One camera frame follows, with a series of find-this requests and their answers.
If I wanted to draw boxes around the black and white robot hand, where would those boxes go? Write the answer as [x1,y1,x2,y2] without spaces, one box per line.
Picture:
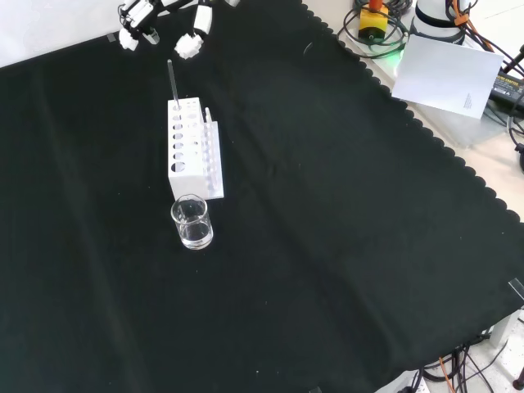
[117,0,242,61]

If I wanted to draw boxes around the clear glass rod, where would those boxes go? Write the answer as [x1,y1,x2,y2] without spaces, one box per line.
[166,59,182,111]

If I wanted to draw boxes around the white test tube rack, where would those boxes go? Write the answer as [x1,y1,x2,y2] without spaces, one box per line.
[166,97,226,201]

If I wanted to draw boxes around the small clear glass beaker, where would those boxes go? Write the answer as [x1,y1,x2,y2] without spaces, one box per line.
[170,194,215,251]

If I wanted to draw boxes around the yellow stop button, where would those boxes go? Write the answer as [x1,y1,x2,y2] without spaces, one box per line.
[358,0,390,41]

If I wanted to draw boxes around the black bench cloth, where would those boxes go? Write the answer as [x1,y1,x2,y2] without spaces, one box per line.
[0,0,524,393]

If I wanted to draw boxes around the pale board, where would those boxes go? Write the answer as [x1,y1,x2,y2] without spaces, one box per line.
[391,34,504,120]

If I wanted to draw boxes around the black power adapter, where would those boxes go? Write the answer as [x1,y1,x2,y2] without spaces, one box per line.
[490,71,524,108]

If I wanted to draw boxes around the black tripod leg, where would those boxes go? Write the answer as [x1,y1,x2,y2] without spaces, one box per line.
[499,43,524,77]

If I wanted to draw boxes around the black cable coil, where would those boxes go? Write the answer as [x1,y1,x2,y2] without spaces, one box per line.
[341,0,412,59]

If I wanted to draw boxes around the orange cable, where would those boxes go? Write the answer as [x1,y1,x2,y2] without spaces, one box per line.
[454,0,495,53]

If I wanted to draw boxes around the black floor cables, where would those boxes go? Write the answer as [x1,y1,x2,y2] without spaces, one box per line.
[417,342,524,393]

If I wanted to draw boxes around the white bracket block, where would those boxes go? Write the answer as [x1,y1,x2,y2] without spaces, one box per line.
[489,307,524,350]

